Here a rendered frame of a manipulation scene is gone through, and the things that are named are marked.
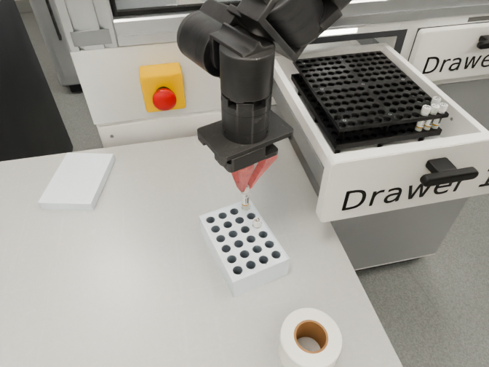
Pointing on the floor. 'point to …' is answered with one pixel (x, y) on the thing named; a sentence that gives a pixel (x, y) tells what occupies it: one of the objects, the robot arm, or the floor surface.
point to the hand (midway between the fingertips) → (244, 183)
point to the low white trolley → (167, 267)
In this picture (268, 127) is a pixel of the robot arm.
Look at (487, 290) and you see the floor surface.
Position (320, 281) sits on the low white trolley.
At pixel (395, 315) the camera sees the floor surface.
